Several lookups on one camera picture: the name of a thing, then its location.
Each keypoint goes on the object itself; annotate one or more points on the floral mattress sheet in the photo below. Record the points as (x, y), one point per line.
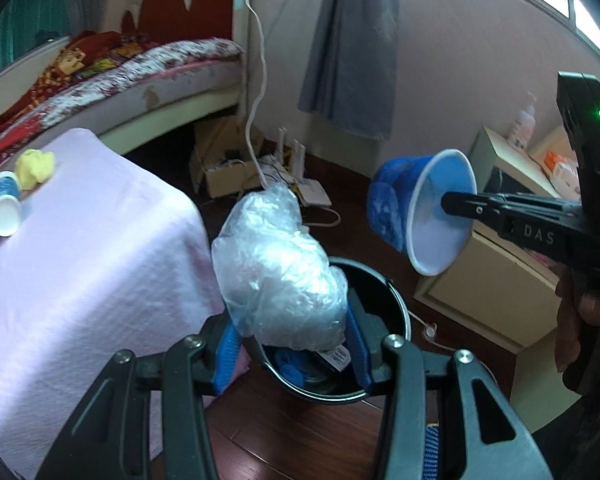
(190, 52)

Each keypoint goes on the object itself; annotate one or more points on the orange white tissue packet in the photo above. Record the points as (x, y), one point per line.
(560, 167)

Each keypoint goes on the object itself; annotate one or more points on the person's right hand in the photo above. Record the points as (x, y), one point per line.
(570, 310)

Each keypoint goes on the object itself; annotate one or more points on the blue crumpled item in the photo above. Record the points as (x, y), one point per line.
(292, 367)

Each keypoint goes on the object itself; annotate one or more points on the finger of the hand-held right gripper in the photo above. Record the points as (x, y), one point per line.
(470, 205)

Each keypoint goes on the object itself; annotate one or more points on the beige nightstand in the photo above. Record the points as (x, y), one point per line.
(480, 285)

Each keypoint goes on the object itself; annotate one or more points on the black round trash bin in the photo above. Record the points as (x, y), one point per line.
(372, 280)

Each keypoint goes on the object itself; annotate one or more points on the white router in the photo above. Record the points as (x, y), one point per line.
(315, 195)

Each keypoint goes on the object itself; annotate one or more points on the pink tablecloth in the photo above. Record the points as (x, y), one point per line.
(80, 270)

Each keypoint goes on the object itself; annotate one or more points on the bed with floral bedding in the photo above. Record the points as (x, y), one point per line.
(180, 110)

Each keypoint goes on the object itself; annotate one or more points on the teal curtain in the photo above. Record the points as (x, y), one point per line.
(30, 0)

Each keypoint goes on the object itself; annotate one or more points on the pink lotion pump bottle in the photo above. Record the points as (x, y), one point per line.
(522, 127)

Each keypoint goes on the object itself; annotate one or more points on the grey curtain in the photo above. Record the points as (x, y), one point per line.
(350, 50)

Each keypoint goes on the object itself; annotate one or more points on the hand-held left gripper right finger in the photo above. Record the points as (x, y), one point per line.
(357, 355)

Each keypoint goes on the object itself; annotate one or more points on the red printed blanket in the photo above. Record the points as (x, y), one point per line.
(45, 77)

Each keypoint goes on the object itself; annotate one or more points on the cardboard box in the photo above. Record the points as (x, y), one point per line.
(230, 182)

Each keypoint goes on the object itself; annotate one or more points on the blue paper cup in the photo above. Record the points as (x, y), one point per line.
(395, 200)
(2, 186)

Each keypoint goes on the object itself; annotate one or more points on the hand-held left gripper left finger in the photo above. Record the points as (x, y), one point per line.
(225, 360)

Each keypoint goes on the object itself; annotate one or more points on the clear plastic bag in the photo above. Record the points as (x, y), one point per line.
(275, 270)

